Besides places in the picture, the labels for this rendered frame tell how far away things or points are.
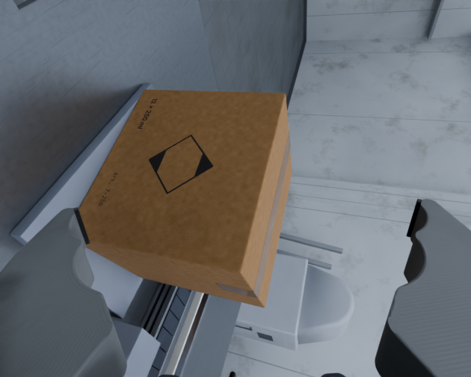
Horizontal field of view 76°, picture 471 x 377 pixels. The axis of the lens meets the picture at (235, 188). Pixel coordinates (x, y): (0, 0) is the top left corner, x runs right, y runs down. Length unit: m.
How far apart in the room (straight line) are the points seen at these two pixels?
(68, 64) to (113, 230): 0.25
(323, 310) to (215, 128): 2.74
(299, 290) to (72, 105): 2.81
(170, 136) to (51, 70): 0.18
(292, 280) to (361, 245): 2.09
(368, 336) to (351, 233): 1.46
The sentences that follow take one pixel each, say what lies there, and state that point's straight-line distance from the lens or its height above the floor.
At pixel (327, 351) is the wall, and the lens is 4.49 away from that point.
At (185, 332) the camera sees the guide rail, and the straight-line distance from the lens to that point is 0.84.
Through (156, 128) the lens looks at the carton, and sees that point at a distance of 0.54.
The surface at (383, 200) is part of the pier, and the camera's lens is 5.21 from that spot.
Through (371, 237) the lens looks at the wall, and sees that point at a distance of 5.12.
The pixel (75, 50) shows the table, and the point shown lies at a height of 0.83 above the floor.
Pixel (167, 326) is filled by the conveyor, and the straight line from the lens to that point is 0.80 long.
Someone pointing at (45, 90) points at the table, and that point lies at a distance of 0.50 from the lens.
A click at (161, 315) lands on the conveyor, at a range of 0.77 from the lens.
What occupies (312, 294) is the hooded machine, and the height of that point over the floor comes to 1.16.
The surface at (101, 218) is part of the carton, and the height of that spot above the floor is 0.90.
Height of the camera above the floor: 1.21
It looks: 17 degrees down
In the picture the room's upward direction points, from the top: 97 degrees clockwise
